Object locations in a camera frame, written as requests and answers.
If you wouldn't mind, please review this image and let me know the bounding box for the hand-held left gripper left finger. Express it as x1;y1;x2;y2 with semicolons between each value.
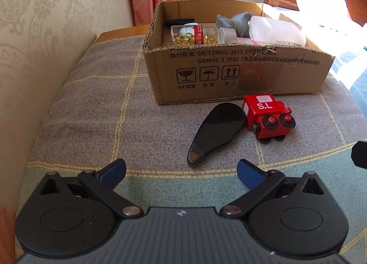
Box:
38;158;144;220

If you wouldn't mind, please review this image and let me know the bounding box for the red toy train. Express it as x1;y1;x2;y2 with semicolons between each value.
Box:
242;95;296;142

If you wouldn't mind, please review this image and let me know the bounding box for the grey plaid blanket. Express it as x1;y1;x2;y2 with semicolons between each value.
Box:
14;35;367;256

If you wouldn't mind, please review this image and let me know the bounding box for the cardboard box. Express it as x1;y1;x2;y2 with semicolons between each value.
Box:
142;1;336;106

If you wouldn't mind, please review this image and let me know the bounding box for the yellow capsule pill bottle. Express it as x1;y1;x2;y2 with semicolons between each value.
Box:
171;24;238;46

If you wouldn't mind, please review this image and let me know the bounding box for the light blue bed sheet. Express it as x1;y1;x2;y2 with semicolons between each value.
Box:
327;22;367;101

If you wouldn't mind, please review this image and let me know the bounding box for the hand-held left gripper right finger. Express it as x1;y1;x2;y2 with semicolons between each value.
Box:
220;159;329;220

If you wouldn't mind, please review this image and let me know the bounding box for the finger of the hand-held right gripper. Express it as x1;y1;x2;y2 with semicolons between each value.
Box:
351;141;367;168

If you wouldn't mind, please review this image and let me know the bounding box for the black teardrop glasses case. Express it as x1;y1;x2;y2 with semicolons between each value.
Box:
187;103;247;168

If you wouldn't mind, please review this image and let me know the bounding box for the frosted white plastic container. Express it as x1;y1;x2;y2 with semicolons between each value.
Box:
247;16;307;47

